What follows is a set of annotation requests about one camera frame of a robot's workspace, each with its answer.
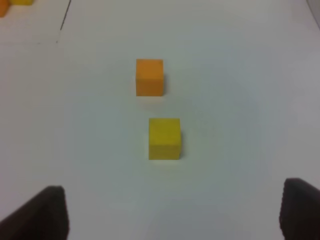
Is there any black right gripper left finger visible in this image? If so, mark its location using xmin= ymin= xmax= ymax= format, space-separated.
xmin=0 ymin=185 xmax=70 ymax=240

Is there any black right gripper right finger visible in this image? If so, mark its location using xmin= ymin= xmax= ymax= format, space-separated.
xmin=279 ymin=178 xmax=320 ymax=240

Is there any yellow template cube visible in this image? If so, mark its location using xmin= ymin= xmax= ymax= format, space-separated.
xmin=10 ymin=0 xmax=34 ymax=6

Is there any orange template cube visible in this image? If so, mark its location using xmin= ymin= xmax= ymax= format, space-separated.
xmin=0 ymin=0 xmax=10 ymax=18

